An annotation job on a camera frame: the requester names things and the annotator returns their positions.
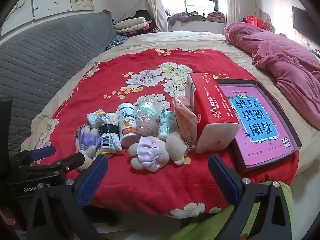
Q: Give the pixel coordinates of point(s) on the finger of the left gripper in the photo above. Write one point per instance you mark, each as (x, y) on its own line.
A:
(42, 153)
(65, 165)

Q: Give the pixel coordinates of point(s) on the beige bed sheet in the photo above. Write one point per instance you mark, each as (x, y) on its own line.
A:
(309, 136)

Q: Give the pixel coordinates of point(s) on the green item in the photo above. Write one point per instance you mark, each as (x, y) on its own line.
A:
(147, 107)

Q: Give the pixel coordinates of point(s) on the folded blankets stack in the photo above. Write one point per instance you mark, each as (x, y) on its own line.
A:
(140, 23)

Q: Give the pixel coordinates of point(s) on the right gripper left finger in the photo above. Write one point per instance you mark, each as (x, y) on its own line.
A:
(56, 211)

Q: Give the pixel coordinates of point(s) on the left white curtain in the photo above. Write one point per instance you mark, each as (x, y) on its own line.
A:
(159, 15)

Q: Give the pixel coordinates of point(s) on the green floral tissue pack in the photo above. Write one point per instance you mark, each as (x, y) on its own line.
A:
(167, 124)

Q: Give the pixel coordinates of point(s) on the plush bear purple dress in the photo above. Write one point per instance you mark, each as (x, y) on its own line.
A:
(87, 142)

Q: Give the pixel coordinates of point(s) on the black wall television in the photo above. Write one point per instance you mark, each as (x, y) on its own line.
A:
(304, 24)

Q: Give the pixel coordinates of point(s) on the red tissue pack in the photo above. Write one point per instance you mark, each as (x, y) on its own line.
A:
(216, 122)

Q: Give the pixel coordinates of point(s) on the right white curtain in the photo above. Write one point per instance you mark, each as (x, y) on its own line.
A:
(233, 11)

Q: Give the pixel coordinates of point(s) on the white curtain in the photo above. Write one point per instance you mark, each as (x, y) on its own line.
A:
(233, 11)
(159, 15)

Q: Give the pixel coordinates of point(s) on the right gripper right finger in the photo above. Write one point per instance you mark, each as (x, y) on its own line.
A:
(272, 220)

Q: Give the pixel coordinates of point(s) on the dark shallow box tray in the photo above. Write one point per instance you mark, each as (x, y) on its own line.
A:
(277, 108)

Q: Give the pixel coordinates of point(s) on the blue patterned pillow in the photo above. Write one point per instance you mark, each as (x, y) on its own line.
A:
(118, 40)

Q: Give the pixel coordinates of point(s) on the pink ball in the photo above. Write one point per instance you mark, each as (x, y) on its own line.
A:
(146, 126)

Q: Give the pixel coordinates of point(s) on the plush bear pink dress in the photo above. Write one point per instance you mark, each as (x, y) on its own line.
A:
(152, 153)

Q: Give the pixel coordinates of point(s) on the small white tissue pack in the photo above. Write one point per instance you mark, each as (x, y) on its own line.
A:
(94, 120)

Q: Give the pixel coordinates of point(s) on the grey quilted headboard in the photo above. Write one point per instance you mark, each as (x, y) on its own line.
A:
(37, 62)

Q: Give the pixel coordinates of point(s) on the white supplement bottle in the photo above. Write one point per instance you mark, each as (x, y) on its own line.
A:
(127, 125)

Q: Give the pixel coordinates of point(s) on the pink quilted duvet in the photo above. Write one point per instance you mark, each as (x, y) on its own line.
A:
(295, 69)

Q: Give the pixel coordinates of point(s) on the red floral blanket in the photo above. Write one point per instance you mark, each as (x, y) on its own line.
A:
(157, 75)

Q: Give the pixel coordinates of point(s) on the wall painting panels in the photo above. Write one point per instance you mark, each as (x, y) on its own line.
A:
(25, 11)

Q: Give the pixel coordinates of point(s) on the clothes on window sill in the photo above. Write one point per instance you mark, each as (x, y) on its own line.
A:
(185, 17)

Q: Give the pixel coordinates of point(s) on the red gift bags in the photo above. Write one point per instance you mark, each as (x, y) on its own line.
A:
(260, 19)

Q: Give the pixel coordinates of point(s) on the pink book in tray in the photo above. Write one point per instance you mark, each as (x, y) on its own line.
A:
(263, 137)

